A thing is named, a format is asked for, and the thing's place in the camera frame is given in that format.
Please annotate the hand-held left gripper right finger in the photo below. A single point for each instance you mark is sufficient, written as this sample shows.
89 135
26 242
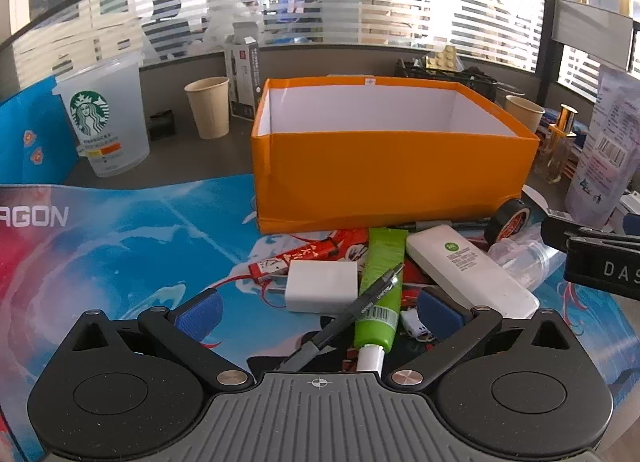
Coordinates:
440 317

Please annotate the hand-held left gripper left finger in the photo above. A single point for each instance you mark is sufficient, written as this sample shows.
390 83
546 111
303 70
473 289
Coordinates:
200 314

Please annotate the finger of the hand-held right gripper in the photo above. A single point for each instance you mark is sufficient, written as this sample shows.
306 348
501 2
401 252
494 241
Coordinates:
560 232

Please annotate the green tube white cap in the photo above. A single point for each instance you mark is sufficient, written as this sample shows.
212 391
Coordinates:
382 272

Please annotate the black pen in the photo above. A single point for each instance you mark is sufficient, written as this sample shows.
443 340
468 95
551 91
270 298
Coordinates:
360 307

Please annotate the white charger plug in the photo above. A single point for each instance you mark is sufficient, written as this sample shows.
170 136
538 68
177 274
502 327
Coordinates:
320 287

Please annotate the orange cardboard box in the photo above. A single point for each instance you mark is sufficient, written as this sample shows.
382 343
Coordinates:
375 176

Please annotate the small white adapter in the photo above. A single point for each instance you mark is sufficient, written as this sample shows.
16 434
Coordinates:
412 324

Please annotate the clear plastic bottle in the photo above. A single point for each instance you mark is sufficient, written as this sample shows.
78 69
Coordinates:
530 262

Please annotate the white power bank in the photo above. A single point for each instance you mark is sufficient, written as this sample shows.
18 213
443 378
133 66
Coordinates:
470 267

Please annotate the black tape roll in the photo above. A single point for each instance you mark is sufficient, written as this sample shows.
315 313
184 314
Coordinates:
500 228

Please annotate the perfume bottle gold cap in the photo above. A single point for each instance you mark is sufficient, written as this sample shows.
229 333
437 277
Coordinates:
557 151

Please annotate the blue printed desk mat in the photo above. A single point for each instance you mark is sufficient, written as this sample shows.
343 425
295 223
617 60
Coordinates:
125 252

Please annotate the white printed pouch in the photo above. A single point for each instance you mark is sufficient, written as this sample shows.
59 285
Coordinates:
610 141

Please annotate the red printed packet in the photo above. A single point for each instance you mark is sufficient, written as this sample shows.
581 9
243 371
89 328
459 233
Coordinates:
295 256

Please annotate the beige paper cup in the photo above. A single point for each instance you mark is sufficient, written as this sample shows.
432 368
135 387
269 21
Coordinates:
525 114
210 111

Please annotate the black mesh desk organizer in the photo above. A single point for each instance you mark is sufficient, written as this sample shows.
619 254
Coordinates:
480 84

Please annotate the translucent plastic cup green logo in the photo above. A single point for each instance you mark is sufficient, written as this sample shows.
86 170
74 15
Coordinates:
100 151

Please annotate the small black clip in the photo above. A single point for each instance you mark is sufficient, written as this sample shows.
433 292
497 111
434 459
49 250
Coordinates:
162 125

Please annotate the yellow pill blister pack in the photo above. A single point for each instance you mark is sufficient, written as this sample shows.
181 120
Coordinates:
442 59

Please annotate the tall dark carton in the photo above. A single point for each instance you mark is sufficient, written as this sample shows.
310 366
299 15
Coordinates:
242 81

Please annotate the blue paper bag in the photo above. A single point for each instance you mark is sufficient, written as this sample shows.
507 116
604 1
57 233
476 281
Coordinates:
30 116

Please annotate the black office chair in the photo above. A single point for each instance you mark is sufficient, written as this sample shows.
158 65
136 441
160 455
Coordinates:
167 29

